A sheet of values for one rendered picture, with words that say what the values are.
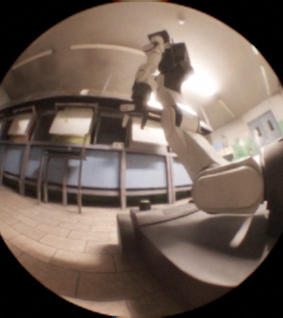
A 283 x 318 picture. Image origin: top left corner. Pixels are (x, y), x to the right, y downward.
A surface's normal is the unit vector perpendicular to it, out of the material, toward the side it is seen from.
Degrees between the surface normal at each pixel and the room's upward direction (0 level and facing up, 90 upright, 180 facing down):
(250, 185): 90
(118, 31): 180
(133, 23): 180
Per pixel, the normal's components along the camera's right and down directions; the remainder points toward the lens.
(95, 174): 0.35, -0.27
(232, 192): -0.95, -0.07
